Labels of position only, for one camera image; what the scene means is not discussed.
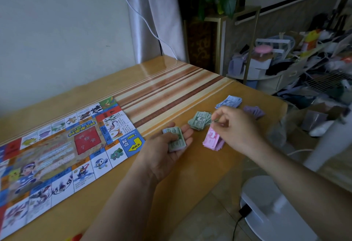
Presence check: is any person's right hand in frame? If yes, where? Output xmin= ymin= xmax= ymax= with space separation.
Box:
xmin=210 ymin=106 xmax=264 ymax=154

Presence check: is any person's left hand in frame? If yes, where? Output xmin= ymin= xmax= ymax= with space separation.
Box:
xmin=137 ymin=129 xmax=194 ymax=183

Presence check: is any green play money stack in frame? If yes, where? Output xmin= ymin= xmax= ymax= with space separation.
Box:
xmin=162 ymin=127 xmax=187 ymax=153

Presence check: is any person's right forearm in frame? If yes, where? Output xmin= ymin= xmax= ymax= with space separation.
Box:
xmin=246 ymin=137 xmax=352 ymax=241

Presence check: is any person's left forearm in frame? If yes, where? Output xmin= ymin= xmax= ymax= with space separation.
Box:
xmin=80 ymin=164 xmax=163 ymax=241

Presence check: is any pink play money pile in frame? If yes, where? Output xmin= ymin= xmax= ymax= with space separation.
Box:
xmin=202 ymin=126 xmax=225 ymax=151

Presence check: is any green play money pile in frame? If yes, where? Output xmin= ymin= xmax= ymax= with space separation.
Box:
xmin=188 ymin=111 xmax=213 ymax=131

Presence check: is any blue play money pile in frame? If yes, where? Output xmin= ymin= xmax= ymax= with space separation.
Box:
xmin=215 ymin=95 xmax=243 ymax=110

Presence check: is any purple play money pile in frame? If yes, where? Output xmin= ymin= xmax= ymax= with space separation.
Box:
xmin=243 ymin=105 xmax=265 ymax=119

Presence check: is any striped table runner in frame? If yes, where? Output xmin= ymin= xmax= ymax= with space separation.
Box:
xmin=111 ymin=62 xmax=235 ymax=137

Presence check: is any clear plastic bag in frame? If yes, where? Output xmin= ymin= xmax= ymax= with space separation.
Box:
xmin=265 ymin=108 xmax=303 ymax=151

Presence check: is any pink lid container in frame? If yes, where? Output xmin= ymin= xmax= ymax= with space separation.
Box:
xmin=251 ymin=45 xmax=274 ymax=63

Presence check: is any grey box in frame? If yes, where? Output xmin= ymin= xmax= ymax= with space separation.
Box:
xmin=301 ymin=110 xmax=328 ymax=132

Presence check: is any colourful cartoon game board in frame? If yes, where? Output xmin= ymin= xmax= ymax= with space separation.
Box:
xmin=0 ymin=96 xmax=146 ymax=240

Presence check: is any pile of household clutter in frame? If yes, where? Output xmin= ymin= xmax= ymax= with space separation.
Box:
xmin=275 ymin=13 xmax=352 ymax=107

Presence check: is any grey curtain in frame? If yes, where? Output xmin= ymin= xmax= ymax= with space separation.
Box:
xmin=125 ymin=0 xmax=187 ymax=64

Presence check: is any gold frame plant stand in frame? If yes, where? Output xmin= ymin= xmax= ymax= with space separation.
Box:
xmin=183 ymin=6 xmax=261 ymax=85

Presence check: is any black power cable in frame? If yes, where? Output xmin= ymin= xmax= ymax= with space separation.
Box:
xmin=232 ymin=203 xmax=252 ymax=241

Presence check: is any metal wire rack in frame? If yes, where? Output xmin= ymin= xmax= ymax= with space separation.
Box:
xmin=304 ymin=71 xmax=352 ymax=91

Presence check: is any white wall cable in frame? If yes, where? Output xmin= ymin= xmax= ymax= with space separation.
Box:
xmin=108 ymin=0 xmax=179 ymax=60

